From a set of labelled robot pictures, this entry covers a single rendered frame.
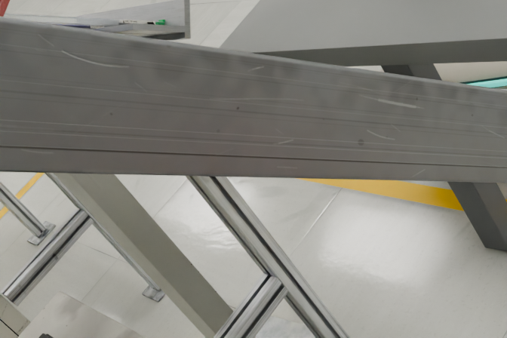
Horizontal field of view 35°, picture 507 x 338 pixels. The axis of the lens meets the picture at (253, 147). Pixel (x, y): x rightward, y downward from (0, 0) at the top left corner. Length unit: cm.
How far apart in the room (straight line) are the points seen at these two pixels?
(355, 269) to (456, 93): 130
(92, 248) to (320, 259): 86
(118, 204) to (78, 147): 107
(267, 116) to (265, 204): 172
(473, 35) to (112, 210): 67
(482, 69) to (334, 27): 42
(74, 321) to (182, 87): 74
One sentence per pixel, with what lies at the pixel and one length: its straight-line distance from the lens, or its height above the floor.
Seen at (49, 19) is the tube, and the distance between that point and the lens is 125.
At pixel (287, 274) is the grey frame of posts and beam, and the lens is 141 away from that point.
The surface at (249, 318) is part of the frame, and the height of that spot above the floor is 31.
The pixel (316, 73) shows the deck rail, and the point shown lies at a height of 97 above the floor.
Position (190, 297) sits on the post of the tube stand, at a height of 29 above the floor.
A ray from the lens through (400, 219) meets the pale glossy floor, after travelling 184.
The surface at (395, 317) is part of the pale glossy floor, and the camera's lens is 166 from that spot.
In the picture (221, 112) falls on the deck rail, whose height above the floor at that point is 100.
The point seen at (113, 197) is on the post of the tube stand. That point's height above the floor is 55.
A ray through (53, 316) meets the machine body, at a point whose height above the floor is 62.
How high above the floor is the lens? 118
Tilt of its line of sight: 30 degrees down
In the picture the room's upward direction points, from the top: 36 degrees counter-clockwise
